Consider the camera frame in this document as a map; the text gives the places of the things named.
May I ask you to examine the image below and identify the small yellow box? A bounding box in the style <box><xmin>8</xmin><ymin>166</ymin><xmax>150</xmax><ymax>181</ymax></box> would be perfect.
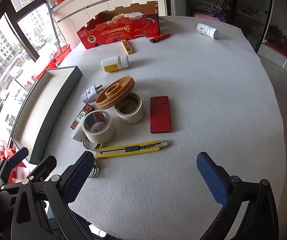
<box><xmin>121</xmin><ymin>40</ymin><xmax>134</xmax><ymax>55</ymax></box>

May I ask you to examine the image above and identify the red case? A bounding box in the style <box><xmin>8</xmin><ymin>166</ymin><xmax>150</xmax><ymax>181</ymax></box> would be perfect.
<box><xmin>150</xmin><ymin>96</ymin><xmax>171</xmax><ymax>134</ymax></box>

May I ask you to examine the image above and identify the metal hose clamp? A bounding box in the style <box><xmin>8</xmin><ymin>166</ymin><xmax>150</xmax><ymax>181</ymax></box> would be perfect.
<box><xmin>87</xmin><ymin>159</ymin><xmax>101</xmax><ymax>178</ymax></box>
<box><xmin>82</xmin><ymin>135</ymin><xmax>103</xmax><ymax>151</ymax></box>

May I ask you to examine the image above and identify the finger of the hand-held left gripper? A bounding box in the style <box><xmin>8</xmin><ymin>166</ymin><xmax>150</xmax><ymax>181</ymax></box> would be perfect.
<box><xmin>0</xmin><ymin>147</ymin><xmax>29</xmax><ymax>188</ymax></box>
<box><xmin>21</xmin><ymin>155</ymin><xmax>57</xmax><ymax>184</ymax></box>

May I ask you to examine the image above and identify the shallow grey-green tray box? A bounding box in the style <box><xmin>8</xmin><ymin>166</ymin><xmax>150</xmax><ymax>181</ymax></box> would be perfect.
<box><xmin>10</xmin><ymin>65</ymin><xmax>83</xmax><ymax>164</ymax></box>

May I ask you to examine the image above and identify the tan plastic spool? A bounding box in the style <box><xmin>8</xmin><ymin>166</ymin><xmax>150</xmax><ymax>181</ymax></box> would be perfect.
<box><xmin>95</xmin><ymin>76</ymin><xmax>135</xmax><ymax>110</ymax></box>

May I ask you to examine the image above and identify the mop pole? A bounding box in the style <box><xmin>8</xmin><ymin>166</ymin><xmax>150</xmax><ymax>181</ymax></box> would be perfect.
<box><xmin>44</xmin><ymin>0</ymin><xmax>61</xmax><ymax>55</ymax></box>

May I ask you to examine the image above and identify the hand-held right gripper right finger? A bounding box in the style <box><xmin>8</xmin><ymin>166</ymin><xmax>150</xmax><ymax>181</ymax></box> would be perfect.
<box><xmin>196</xmin><ymin>151</ymin><xmax>280</xmax><ymax>240</ymax></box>

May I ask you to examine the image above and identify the red lighter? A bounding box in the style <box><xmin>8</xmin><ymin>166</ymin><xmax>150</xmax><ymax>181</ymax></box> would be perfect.
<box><xmin>149</xmin><ymin>33</ymin><xmax>170</xmax><ymax>43</ymax></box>

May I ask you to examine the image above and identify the red plastic stool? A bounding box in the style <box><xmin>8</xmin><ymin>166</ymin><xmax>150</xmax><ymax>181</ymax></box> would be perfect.
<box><xmin>0</xmin><ymin>144</ymin><xmax>34</xmax><ymax>184</ymax></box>

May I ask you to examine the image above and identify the red basin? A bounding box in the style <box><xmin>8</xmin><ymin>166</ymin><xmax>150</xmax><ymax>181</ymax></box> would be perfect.
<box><xmin>53</xmin><ymin>44</ymin><xmax>71</xmax><ymax>60</ymax></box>

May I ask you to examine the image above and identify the white plug adapter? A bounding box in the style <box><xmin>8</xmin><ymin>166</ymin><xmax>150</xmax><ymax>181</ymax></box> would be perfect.
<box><xmin>81</xmin><ymin>84</ymin><xmax>104</xmax><ymax>104</ymax></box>

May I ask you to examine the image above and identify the white bottle with yellow label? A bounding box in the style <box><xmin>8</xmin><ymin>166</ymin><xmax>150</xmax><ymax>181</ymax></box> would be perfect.
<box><xmin>101</xmin><ymin>55</ymin><xmax>130</xmax><ymax>73</ymax></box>

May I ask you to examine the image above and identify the red bucket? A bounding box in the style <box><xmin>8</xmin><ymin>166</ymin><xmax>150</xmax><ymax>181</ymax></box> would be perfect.
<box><xmin>32</xmin><ymin>59</ymin><xmax>59</xmax><ymax>80</ymax></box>

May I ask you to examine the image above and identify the dark red printed box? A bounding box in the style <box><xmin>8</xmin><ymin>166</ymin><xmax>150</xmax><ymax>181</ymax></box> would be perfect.
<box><xmin>70</xmin><ymin>104</ymin><xmax>95</xmax><ymax>130</ymax></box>

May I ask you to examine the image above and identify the white printed tape roll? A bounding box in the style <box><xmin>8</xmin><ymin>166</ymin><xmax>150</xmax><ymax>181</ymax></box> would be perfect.
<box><xmin>82</xmin><ymin>110</ymin><xmax>114</xmax><ymax>144</ymax></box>

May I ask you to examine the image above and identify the yellow utility knife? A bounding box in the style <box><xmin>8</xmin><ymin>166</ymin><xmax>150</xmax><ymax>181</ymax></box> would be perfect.
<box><xmin>94</xmin><ymin>140</ymin><xmax>169</xmax><ymax>158</ymax></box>

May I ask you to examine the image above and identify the pile of folded clothes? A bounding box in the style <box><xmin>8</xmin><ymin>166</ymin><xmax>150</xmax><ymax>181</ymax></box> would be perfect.
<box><xmin>193</xmin><ymin>0</ymin><xmax>232</xmax><ymax>23</ymax></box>

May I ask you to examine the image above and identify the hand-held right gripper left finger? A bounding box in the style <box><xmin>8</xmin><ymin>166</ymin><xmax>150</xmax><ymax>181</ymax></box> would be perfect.
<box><xmin>11</xmin><ymin>151</ymin><xmax>106</xmax><ymax>240</ymax></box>

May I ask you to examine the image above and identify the cream masking tape roll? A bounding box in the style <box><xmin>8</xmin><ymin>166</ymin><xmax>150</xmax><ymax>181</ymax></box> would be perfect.
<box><xmin>115</xmin><ymin>93</ymin><xmax>145</xmax><ymax>125</ymax></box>

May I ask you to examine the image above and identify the red cardboard box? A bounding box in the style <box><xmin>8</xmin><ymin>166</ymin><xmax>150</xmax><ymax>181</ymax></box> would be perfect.
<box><xmin>77</xmin><ymin>1</ymin><xmax>159</xmax><ymax>50</ymax></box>

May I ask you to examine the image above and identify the dark glass wardrobe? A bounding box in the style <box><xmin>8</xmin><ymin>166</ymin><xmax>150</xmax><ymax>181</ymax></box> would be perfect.
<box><xmin>168</xmin><ymin>0</ymin><xmax>275</xmax><ymax>53</ymax></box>

